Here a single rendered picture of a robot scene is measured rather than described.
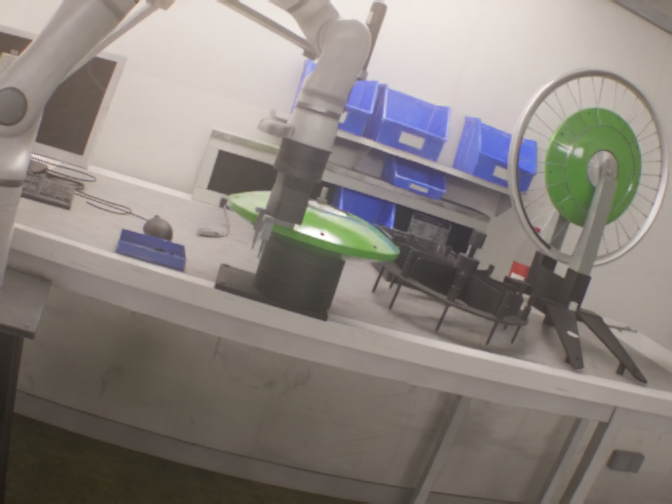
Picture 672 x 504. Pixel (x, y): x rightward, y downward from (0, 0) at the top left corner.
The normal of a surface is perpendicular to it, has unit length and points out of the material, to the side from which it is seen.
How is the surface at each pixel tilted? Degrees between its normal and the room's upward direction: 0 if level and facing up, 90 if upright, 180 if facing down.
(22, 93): 88
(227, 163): 90
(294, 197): 70
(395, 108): 90
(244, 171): 90
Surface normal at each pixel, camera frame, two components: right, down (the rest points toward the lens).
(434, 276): 0.54, 0.36
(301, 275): 0.03, 0.17
